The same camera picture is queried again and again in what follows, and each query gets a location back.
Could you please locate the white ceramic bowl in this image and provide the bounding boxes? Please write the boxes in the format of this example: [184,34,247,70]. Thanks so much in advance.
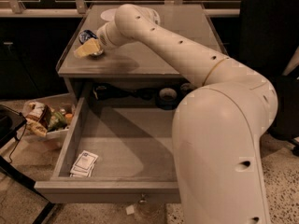
[100,7,161,24]

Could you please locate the black cable bundle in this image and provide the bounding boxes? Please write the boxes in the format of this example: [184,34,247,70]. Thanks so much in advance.
[92,82,158,102]

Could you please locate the black tape roll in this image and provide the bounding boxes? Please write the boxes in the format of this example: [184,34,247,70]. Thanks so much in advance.
[179,83,195,97]

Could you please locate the grey cabinet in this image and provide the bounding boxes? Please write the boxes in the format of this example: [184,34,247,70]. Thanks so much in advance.
[58,5,228,102]

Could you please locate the black office chair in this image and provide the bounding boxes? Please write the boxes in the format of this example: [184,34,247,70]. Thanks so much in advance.
[237,0,299,156]

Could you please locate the bin of snack bags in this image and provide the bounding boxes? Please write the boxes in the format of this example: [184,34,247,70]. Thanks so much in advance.
[22,93,76,149]

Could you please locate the grey open top drawer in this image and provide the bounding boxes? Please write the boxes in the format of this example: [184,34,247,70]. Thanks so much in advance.
[36,83,180,203]

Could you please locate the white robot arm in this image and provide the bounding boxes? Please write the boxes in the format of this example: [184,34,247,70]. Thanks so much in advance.
[74,4,278,224]

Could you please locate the blue pepsi can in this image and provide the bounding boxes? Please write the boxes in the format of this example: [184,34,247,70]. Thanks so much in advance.
[76,30,104,57]

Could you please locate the blue tape roll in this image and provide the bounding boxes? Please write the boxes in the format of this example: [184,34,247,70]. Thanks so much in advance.
[155,88,180,110]

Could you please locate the white paper packets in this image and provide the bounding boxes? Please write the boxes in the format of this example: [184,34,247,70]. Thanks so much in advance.
[70,150,98,177]

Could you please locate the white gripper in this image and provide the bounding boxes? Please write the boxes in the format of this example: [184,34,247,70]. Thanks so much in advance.
[74,21,129,58]

